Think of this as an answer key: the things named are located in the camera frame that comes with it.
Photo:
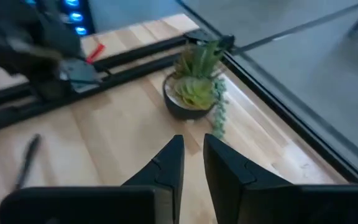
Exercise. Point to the succulent plant in black pot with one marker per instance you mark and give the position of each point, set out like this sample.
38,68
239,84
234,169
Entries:
194,90

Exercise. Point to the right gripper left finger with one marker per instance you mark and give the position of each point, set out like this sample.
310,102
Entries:
104,205

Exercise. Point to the black pen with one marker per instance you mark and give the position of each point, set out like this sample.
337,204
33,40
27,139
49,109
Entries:
26,161

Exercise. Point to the black metal table frame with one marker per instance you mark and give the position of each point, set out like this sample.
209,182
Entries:
135,53

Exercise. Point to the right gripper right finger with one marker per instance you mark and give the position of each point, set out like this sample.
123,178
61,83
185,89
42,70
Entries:
275,205

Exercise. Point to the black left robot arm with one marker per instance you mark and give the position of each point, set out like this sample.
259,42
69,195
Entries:
11,18

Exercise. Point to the black computer with blue lights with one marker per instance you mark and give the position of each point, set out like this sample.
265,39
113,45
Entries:
76,17

